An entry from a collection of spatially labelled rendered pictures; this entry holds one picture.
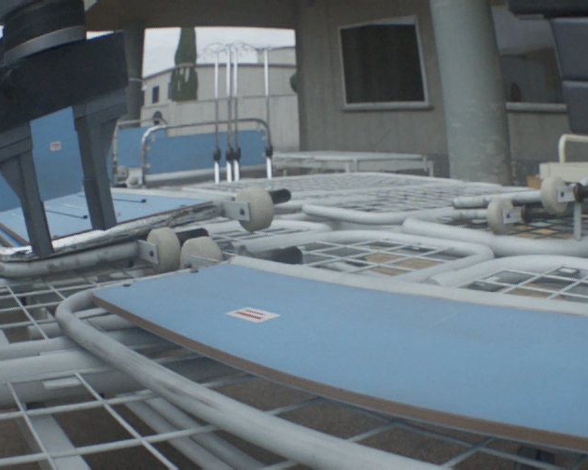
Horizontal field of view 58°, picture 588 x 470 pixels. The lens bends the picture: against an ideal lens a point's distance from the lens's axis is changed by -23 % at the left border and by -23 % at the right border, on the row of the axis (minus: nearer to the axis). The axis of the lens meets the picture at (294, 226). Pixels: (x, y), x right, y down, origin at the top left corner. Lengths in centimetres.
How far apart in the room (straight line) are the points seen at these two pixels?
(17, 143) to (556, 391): 39
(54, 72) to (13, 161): 7
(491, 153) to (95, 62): 473
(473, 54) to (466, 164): 96
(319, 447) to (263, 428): 4
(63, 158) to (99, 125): 154
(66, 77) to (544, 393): 38
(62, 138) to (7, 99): 158
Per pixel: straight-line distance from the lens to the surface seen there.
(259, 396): 175
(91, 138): 47
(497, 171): 512
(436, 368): 39
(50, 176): 199
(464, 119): 509
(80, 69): 45
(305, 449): 31
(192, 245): 80
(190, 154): 342
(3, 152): 44
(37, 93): 44
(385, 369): 40
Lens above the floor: 67
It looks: 8 degrees down
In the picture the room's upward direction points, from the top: 2 degrees counter-clockwise
